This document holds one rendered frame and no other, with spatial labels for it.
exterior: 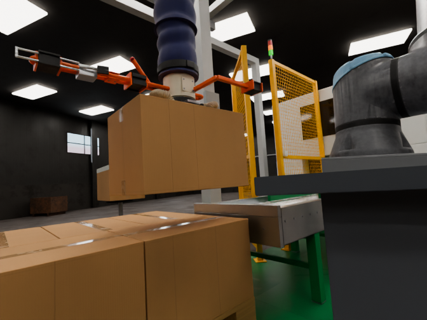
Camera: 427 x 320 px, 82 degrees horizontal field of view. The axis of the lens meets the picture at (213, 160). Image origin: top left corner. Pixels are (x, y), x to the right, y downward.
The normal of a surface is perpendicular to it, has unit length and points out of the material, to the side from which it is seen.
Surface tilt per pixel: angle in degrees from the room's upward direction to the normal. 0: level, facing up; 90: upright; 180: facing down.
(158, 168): 90
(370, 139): 66
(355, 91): 85
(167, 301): 90
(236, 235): 90
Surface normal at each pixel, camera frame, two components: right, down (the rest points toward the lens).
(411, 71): -0.75, -0.17
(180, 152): 0.65, -0.11
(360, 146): -0.63, -0.44
